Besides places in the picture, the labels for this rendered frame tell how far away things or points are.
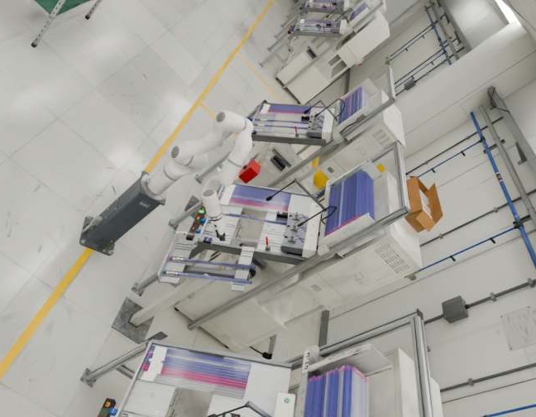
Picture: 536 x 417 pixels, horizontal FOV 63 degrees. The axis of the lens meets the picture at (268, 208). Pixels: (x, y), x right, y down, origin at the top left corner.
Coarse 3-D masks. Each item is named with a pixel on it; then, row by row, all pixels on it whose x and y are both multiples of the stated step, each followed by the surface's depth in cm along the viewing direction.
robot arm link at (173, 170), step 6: (198, 156) 255; (204, 156) 259; (168, 162) 262; (174, 162) 262; (192, 162) 254; (198, 162) 256; (204, 162) 259; (168, 168) 260; (174, 168) 260; (180, 168) 262; (186, 168) 262; (192, 168) 260; (198, 168) 260; (168, 174) 261; (174, 174) 260; (180, 174) 261; (186, 174) 262
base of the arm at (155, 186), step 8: (160, 168) 267; (144, 176) 274; (152, 176) 270; (160, 176) 264; (144, 184) 270; (152, 184) 269; (160, 184) 266; (168, 184) 267; (152, 192) 272; (160, 192) 273
